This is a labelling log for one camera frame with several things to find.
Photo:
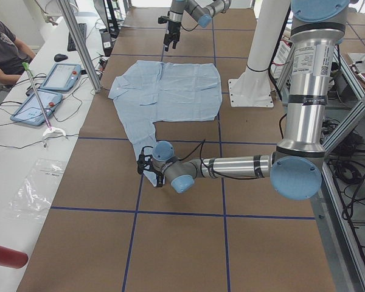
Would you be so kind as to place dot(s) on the black computer mouse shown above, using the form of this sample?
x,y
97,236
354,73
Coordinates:
x,y
60,57

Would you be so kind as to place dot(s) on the blue teach pendant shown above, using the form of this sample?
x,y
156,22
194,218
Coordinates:
x,y
30,111
62,77

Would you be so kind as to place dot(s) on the white camera mast base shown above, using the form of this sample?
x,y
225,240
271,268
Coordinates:
x,y
252,88

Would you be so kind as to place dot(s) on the seated person grey shirt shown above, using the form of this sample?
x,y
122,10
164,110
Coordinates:
x,y
13,53

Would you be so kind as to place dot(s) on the aluminium frame post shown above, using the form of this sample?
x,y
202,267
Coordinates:
x,y
80,43

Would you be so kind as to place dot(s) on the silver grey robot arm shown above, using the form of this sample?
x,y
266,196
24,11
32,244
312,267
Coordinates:
x,y
295,167
202,15

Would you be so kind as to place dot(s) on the red water bottle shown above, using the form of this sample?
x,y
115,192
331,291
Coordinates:
x,y
12,258

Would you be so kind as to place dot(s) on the clear plastic bag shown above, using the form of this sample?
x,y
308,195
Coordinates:
x,y
34,198

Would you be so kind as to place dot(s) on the upper blue teach pendant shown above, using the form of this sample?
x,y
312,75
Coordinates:
x,y
62,77

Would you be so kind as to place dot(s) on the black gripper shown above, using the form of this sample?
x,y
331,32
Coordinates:
x,y
157,176
173,28

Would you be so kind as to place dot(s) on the lower blue teach pendant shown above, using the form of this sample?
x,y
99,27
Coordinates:
x,y
30,111

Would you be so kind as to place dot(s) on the light blue button-up shirt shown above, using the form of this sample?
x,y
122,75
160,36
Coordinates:
x,y
153,91

